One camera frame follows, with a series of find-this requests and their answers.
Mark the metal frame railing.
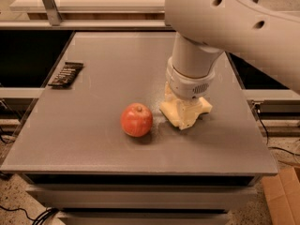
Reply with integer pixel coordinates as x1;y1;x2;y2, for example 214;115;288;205
0;0;266;31

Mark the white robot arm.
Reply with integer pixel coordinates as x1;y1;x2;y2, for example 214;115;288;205
160;0;300;129

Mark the red apple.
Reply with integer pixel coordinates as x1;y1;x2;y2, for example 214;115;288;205
120;103;153;138

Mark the yellow sponge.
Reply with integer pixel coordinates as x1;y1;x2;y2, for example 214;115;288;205
159;97;213;125

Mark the grey drawer cabinet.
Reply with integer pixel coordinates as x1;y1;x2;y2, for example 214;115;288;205
26;173;257;225

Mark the cardboard box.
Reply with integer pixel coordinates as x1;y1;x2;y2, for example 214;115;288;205
262;167;300;225

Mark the black cable right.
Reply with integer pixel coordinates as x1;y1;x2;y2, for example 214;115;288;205
251;100;300;167

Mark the black floor cables left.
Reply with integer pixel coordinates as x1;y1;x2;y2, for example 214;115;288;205
0;204;59;225

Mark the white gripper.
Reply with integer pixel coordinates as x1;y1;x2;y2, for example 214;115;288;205
164;59;215;130

